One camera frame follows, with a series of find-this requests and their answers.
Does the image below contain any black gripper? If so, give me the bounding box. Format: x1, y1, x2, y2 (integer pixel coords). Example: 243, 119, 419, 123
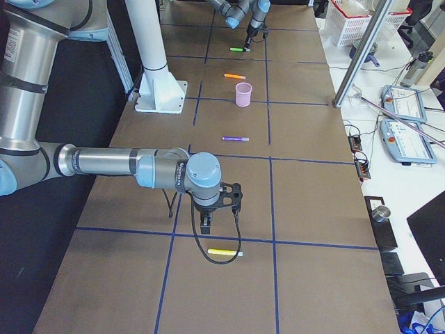
243, 27, 257, 51
193, 203, 217, 234

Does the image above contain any yellow marker pen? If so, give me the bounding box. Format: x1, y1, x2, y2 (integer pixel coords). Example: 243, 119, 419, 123
207, 248, 243, 257

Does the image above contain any orange marker pen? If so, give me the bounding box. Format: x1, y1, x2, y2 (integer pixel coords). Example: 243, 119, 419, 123
224, 73, 246, 79

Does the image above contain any purple marker pen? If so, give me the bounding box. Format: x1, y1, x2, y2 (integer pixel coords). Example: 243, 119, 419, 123
222, 136, 250, 142

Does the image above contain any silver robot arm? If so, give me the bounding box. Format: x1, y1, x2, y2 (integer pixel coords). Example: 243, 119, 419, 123
1, 1, 149, 234
207, 0, 271, 52

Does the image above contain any pink mesh pen holder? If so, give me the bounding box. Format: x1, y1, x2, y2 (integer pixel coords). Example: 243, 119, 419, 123
235, 82, 252, 107

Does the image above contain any white red plastic basket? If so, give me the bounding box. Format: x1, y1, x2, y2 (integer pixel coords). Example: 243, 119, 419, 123
325, 1, 412, 47

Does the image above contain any blue pot with lid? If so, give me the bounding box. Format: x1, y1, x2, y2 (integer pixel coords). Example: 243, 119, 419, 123
349, 38, 382, 67

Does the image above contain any upper orange relay board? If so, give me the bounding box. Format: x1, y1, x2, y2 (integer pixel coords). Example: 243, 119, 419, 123
348, 134, 362, 152

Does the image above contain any orange relay board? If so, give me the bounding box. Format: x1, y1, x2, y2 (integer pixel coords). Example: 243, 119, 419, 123
348, 134, 362, 152
354, 158, 371, 182

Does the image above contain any long metal rod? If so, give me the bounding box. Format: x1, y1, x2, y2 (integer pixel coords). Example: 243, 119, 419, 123
357, 95, 445, 147

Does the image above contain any lower orange relay board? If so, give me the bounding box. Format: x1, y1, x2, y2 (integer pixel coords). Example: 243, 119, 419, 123
354, 158, 371, 182

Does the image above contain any grey water bottle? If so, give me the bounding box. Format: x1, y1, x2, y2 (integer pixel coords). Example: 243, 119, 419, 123
400, 51, 434, 88

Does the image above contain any far teach pendant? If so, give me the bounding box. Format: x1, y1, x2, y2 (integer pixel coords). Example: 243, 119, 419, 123
381, 85, 427, 123

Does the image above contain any teach pendant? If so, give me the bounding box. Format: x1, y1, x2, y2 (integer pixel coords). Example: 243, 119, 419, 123
380, 119, 437, 165
381, 85, 427, 123

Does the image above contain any small steel cup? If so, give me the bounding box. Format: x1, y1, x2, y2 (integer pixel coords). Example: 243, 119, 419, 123
371, 205, 391, 223

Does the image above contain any black box under cup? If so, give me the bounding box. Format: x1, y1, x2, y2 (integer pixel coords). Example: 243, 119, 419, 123
364, 196, 398, 252

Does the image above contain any near teach pendant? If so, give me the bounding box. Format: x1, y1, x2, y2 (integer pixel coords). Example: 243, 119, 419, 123
380, 119, 437, 165

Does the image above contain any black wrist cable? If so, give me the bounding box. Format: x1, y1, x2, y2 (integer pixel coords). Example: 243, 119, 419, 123
162, 189, 243, 264

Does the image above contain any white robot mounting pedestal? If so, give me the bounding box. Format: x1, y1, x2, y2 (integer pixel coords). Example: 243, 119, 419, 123
125, 0, 188, 114

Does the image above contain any aluminium frame post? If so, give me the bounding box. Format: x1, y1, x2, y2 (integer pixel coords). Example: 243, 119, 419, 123
332, 0, 394, 108

